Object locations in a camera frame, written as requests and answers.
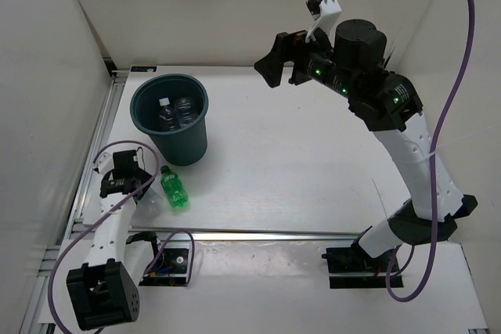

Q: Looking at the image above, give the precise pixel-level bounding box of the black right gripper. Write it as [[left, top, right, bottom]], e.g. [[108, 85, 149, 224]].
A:
[[254, 22, 359, 101]]

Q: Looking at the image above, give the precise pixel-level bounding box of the green plastic soda bottle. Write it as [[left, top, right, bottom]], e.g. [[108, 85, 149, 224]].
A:
[[160, 165, 189, 208]]

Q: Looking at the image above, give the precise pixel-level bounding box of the clear unlabelled plastic bottle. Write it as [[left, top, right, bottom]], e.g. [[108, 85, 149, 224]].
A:
[[158, 97, 180, 132]]

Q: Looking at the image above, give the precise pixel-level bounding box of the clear bottle orange blue label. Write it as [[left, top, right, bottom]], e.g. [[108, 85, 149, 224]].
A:
[[174, 97, 199, 127]]

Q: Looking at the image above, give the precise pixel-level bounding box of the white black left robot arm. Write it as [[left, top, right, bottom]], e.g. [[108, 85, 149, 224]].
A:
[[66, 74, 208, 333]]

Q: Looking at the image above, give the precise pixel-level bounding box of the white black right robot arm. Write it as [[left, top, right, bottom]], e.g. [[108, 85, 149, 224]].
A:
[[254, 20, 432, 271]]

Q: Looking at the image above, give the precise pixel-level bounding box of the dark teal plastic bin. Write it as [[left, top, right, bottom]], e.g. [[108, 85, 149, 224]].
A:
[[130, 74, 208, 166]]

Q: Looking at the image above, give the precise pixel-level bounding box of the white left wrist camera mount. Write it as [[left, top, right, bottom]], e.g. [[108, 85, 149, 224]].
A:
[[93, 153, 114, 176]]

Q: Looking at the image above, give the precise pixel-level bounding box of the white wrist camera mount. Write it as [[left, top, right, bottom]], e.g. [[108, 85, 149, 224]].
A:
[[305, 0, 342, 42], [93, 153, 114, 176]]

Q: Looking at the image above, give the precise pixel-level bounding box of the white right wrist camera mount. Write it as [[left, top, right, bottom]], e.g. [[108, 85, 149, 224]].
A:
[[305, 0, 342, 42]]

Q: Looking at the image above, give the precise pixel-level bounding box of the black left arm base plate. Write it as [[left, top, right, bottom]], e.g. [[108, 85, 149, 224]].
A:
[[139, 242, 192, 287]]

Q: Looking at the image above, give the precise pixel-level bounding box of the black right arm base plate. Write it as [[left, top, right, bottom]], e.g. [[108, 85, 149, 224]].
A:
[[321, 247, 393, 289]]

